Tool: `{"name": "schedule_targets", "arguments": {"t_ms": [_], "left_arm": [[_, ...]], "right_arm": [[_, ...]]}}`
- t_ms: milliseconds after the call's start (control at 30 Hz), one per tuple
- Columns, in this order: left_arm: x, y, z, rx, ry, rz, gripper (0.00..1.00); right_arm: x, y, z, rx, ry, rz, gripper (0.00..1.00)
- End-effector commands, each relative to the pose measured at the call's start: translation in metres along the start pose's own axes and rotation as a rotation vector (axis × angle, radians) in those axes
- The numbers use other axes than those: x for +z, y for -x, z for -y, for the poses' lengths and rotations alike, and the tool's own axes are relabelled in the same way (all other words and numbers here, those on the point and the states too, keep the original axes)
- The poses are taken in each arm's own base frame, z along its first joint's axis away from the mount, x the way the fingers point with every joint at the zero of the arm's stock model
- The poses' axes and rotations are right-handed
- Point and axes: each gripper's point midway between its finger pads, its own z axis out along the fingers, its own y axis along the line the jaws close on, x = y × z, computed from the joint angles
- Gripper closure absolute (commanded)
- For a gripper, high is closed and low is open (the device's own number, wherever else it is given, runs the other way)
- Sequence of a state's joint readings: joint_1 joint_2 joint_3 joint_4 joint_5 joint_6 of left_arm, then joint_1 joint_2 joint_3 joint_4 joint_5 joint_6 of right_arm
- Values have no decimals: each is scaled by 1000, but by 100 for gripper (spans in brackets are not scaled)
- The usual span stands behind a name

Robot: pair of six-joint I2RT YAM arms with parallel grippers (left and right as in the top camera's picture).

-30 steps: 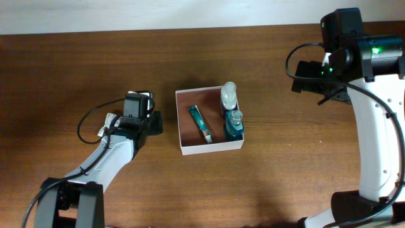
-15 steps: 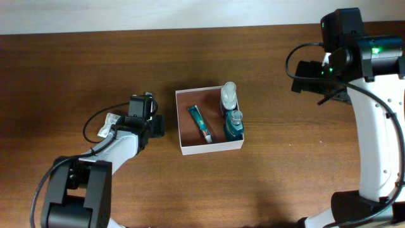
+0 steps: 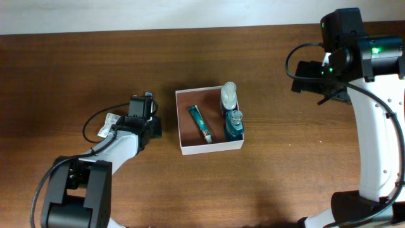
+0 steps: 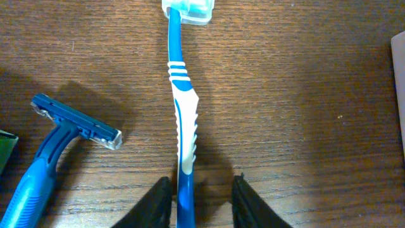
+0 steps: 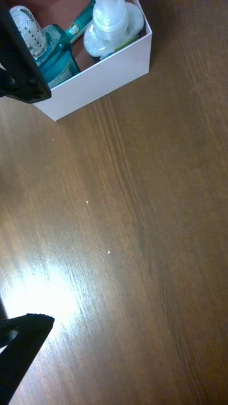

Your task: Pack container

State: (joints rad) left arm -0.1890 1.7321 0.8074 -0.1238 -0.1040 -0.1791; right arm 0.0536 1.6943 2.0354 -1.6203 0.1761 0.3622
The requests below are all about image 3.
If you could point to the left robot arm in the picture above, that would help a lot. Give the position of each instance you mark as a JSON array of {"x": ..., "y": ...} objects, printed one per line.
[{"x": 79, "y": 187}]

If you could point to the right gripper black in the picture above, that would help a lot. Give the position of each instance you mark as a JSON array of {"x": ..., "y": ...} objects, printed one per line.
[{"x": 312, "y": 87}]

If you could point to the green white toothpaste tube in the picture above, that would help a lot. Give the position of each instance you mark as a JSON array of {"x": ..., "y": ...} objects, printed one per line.
[{"x": 196, "y": 115}]

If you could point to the blue white toothbrush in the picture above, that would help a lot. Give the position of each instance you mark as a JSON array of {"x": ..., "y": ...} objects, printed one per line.
[{"x": 148, "y": 94}]

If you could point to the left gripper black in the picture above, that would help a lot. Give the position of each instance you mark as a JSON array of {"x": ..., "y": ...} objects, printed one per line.
[{"x": 157, "y": 130}]

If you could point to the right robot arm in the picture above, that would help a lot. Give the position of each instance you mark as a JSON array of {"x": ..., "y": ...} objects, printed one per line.
[{"x": 368, "y": 73}]

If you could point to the green white soap packet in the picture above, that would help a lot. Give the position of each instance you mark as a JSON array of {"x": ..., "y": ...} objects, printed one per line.
[{"x": 110, "y": 120}]

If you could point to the blue Listerine mouthwash bottle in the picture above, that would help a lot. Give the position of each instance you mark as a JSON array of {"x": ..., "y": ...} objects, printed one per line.
[{"x": 234, "y": 128}]

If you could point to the dark purple pump bottle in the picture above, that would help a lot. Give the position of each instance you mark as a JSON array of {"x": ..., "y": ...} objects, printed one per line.
[{"x": 228, "y": 97}]

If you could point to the white square cardboard box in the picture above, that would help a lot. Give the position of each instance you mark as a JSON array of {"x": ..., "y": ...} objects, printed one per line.
[{"x": 191, "y": 138}]

